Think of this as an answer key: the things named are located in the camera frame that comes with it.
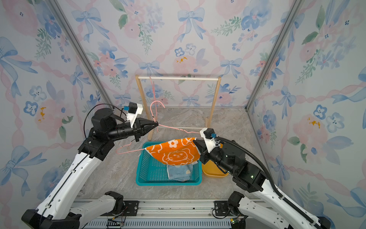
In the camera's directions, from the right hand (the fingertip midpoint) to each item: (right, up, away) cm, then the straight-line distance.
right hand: (196, 140), depth 62 cm
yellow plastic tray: (+12, -22, +29) cm, 38 cm away
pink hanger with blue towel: (-30, +33, +51) cm, 68 cm away
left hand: (-17, +7, -2) cm, 18 cm away
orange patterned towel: (-9, -6, +6) cm, 13 cm away
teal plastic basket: (-26, -23, +24) cm, 42 cm away
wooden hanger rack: (+13, +9, +48) cm, 50 cm away
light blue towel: (-7, -22, +20) cm, 31 cm away
